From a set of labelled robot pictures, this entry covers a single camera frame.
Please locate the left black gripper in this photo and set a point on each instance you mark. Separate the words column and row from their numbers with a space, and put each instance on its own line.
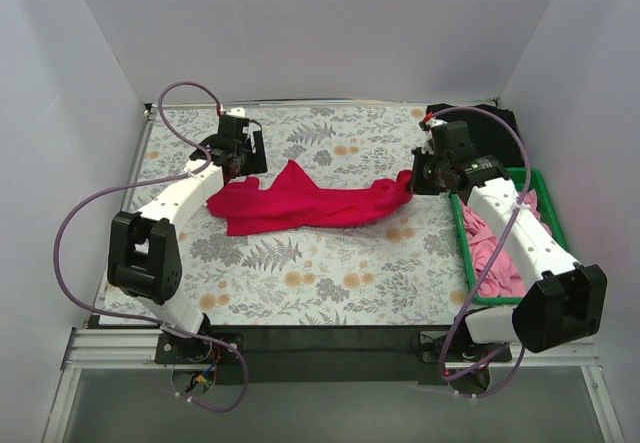
column 254, row 153

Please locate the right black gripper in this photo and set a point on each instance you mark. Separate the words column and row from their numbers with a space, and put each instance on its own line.
column 418, row 172

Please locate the red t shirt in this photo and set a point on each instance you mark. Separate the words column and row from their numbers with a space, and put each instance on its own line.
column 294, row 200

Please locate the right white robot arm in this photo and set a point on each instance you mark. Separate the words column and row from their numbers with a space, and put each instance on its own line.
column 564, row 299

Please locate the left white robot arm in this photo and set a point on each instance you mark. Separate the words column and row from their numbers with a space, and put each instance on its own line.
column 144, row 260

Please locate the folded black t shirt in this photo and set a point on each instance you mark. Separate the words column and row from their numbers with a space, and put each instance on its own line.
column 487, row 135

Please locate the green plastic bin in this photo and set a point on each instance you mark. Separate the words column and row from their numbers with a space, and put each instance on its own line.
column 503, row 285

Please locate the floral table mat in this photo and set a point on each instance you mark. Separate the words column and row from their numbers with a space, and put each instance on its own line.
column 404, row 269

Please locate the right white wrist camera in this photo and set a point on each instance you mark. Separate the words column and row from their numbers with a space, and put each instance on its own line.
column 435, row 133

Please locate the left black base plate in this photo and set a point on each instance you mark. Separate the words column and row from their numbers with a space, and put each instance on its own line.
column 175, row 350

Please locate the aluminium frame rail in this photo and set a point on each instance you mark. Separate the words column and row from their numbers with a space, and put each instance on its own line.
column 273, row 354

